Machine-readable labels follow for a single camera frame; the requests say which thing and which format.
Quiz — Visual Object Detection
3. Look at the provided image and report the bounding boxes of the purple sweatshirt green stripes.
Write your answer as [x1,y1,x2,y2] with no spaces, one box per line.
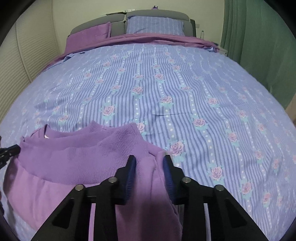
[3,122,182,240]

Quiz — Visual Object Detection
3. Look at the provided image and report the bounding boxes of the white louvered closet door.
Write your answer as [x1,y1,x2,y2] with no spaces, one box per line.
[1,1,60,118]

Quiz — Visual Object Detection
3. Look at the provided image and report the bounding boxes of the white bedside table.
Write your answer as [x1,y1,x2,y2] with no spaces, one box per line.
[218,47,228,56]

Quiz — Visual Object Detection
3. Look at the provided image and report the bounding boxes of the purple folded blanket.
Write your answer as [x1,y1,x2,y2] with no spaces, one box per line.
[45,33,220,69]

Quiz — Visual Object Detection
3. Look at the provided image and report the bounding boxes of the purple pillow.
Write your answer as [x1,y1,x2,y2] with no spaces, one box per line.
[65,22,112,53]

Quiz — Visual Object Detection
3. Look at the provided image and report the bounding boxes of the blue striped pillow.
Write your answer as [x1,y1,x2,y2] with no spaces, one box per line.
[126,16,185,36]

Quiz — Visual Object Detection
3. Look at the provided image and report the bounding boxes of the grey padded headboard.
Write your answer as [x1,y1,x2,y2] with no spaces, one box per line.
[70,9,196,37]

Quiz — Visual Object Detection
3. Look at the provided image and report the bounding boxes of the green curtain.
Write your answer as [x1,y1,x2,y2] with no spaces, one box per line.
[221,1,295,108]

